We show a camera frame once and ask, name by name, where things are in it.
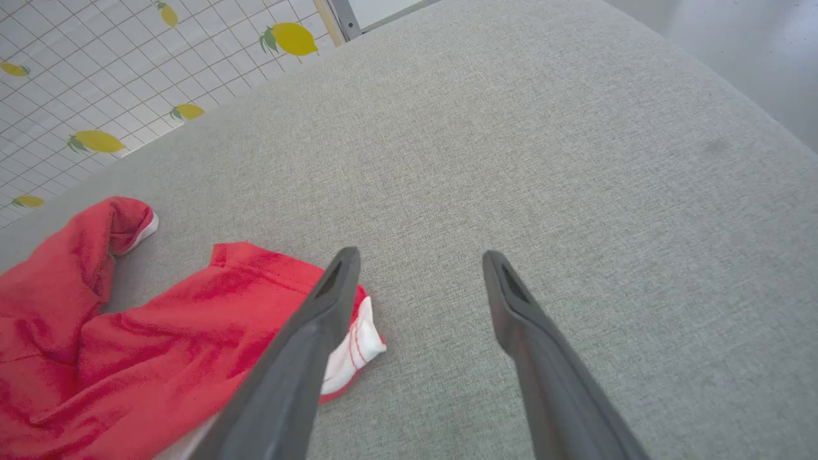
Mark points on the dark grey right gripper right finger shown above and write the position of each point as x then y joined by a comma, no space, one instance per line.
556,383

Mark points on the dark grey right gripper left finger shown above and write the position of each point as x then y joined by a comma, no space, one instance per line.
289,377

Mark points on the red and white garment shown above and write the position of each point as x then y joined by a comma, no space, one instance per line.
128,345

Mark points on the grey fabric sofa cushion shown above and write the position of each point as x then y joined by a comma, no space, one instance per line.
486,166

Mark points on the lemon print grid tablecloth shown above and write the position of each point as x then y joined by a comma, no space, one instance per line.
121,76

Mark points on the grey metal frame bar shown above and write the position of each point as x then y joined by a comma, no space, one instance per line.
358,18

